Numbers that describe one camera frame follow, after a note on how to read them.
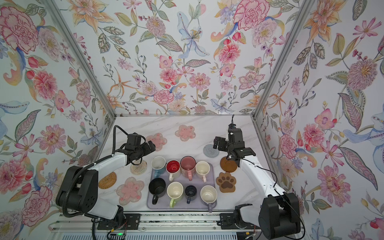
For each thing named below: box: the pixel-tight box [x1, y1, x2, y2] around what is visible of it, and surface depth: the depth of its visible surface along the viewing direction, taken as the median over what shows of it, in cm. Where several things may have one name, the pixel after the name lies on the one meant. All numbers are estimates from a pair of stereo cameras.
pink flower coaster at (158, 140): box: [146, 132, 168, 152], surface depth 109 cm
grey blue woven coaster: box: [203, 144, 220, 158], surface depth 102 cm
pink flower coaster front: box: [116, 177, 145, 206], surface depth 86 cm
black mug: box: [148, 177, 167, 205], surface depth 79 cm
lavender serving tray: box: [147, 162, 216, 209], surface depth 80 cm
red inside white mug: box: [165, 159, 181, 182], surface depth 88 cm
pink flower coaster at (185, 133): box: [175, 124, 196, 142], surface depth 113 cm
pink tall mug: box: [180, 155, 197, 181], surface depth 86 cm
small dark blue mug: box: [184, 185, 198, 204], surface depth 80 cm
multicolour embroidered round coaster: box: [130, 158, 148, 175], surface depth 94 cm
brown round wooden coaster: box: [220, 156, 238, 173], surface depth 96 cm
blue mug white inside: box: [151, 156, 166, 179], surface depth 87 cm
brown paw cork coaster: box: [216, 172, 237, 193], surface depth 88 cm
